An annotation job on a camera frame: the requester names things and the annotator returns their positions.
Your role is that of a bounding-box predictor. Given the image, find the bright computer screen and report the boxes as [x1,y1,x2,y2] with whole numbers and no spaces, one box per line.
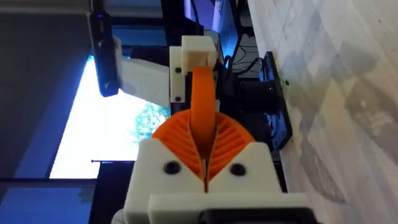
[49,55,172,180]

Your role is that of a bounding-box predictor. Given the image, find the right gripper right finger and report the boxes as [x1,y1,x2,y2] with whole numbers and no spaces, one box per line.
[206,111,282,194]

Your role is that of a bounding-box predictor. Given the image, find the black cable bundle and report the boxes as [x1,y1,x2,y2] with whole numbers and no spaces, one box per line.
[224,29,264,75]

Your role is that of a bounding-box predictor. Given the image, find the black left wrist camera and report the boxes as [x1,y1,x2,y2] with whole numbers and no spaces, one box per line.
[86,11,121,98]

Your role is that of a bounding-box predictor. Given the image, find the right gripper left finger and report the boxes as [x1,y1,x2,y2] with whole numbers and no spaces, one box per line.
[123,108,206,224]

